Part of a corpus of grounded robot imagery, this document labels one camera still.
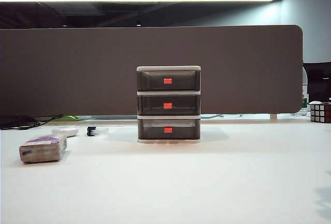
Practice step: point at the white rounded charger case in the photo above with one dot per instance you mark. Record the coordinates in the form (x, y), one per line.
(64, 131)

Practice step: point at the small black blue clip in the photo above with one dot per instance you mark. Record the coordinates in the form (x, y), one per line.
(90, 131)

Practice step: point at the black monitor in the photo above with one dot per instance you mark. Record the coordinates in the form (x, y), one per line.
(318, 84)

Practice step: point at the brown desk partition panel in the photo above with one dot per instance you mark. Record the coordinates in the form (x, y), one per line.
(77, 74)

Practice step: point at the white plastic drawer cabinet frame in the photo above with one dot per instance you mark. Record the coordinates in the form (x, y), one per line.
(168, 67)

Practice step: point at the clear bottle green label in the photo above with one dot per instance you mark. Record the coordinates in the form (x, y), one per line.
(305, 97)

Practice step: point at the Rubik's cube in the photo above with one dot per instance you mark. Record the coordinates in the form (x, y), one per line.
(320, 112)

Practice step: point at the white partition foot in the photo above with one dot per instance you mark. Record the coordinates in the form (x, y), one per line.
(273, 116)

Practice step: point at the green flat object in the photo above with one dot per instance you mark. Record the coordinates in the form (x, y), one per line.
(70, 117)

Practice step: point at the napkin pack purple print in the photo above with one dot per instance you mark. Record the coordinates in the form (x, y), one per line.
(41, 151)

